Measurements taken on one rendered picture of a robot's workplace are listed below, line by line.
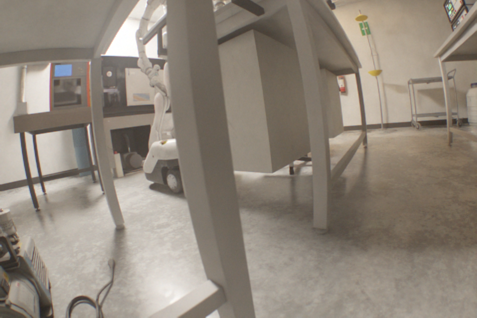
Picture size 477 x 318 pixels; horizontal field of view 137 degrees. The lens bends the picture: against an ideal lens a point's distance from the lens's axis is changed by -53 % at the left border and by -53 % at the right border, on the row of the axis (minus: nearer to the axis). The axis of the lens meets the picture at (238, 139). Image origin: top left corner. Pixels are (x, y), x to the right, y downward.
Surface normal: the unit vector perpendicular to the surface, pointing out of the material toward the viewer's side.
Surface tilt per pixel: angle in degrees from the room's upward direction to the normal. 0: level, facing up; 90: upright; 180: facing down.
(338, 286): 0
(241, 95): 90
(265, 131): 90
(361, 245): 0
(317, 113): 90
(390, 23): 90
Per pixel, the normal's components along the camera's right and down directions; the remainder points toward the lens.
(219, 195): 0.75, -0.04
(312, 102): -0.65, 0.15
